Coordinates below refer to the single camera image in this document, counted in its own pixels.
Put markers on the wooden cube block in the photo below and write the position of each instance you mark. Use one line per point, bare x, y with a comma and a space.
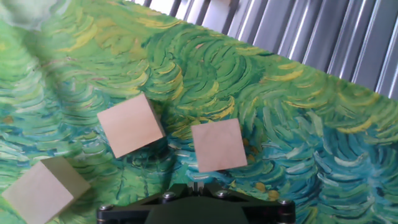
130, 124
43, 189
219, 144

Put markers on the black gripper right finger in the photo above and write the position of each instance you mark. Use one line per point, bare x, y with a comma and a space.
224, 193

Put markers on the green blue painted cloth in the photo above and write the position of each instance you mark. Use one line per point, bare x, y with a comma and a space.
217, 77

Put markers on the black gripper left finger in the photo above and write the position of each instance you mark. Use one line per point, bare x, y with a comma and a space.
168, 194

